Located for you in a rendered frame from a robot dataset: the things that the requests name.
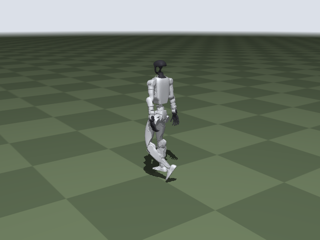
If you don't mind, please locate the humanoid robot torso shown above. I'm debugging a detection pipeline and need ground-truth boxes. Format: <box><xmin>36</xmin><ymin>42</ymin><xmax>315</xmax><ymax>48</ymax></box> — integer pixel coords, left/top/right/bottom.
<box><xmin>152</xmin><ymin>75</ymin><xmax>170</xmax><ymax>122</ymax></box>

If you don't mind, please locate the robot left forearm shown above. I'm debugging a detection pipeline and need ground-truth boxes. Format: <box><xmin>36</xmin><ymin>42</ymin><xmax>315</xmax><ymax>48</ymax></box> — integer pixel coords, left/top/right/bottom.
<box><xmin>146</xmin><ymin>97</ymin><xmax>155</xmax><ymax>120</ymax></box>

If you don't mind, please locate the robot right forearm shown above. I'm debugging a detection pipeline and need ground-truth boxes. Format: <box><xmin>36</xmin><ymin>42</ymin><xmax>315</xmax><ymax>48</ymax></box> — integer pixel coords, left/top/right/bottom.
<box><xmin>169</xmin><ymin>96</ymin><xmax>177</xmax><ymax>113</ymax></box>

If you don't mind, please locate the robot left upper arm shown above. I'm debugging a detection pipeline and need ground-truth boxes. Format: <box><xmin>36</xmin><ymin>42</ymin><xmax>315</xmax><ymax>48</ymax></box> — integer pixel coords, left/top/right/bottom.
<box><xmin>147</xmin><ymin>79</ymin><xmax>156</xmax><ymax>103</ymax></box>

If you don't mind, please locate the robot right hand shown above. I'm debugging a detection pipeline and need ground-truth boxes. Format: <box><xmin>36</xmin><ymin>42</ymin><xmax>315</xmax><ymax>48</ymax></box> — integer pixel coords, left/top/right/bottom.
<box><xmin>170</xmin><ymin>109</ymin><xmax>179</xmax><ymax>126</ymax></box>

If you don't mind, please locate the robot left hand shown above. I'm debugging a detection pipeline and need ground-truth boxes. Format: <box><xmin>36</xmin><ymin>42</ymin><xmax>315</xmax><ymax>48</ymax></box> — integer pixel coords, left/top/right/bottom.
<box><xmin>149</xmin><ymin>115</ymin><xmax>160</xmax><ymax>132</ymax></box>

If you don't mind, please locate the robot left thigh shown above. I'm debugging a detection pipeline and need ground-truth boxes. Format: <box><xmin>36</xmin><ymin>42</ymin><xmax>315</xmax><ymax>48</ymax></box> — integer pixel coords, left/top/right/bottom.
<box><xmin>144</xmin><ymin>114</ymin><xmax>160</xmax><ymax>149</ymax></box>

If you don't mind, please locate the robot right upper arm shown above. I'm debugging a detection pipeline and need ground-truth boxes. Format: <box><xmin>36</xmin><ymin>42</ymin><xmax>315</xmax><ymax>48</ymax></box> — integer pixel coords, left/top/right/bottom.
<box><xmin>168</xmin><ymin>78</ymin><xmax>174</xmax><ymax>99</ymax></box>

